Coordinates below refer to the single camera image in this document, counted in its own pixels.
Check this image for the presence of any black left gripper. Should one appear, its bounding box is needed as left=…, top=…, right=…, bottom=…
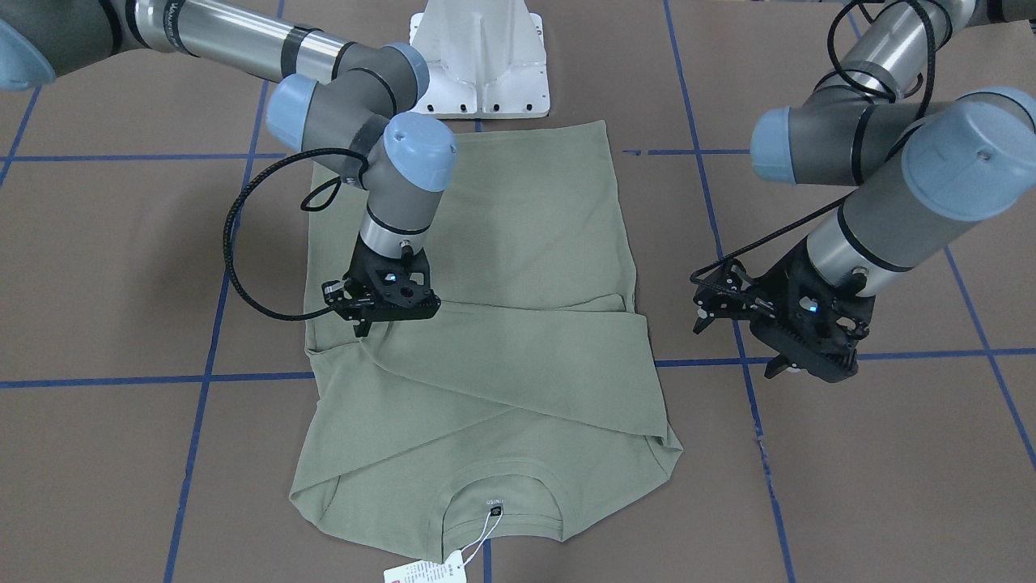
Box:
left=749, top=240, right=876, bottom=383

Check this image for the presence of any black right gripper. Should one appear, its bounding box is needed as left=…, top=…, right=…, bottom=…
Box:
left=346, top=242, right=441, bottom=338

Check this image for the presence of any olive green long-sleeve shirt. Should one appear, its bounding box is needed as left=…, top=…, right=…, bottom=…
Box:
left=289, top=121, right=683, bottom=562

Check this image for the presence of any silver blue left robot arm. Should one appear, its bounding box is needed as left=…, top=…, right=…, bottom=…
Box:
left=749, top=1, right=1034, bottom=383

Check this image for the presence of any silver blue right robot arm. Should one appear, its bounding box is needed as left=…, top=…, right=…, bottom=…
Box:
left=1, top=1, right=456, bottom=337

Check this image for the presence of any white paper clothing tag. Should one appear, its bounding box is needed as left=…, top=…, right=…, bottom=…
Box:
left=384, top=550, right=467, bottom=583

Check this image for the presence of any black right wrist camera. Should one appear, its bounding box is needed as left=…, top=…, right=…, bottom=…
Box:
left=321, top=276, right=365, bottom=313

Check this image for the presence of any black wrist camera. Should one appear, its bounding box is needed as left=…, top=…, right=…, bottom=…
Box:
left=690, top=258, right=775, bottom=334
left=321, top=276, right=365, bottom=313

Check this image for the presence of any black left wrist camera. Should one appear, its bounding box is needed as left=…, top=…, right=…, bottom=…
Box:
left=690, top=258, right=775, bottom=334

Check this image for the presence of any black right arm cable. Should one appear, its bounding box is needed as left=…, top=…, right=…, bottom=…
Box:
left=223, top=147, right=373, bottom=323

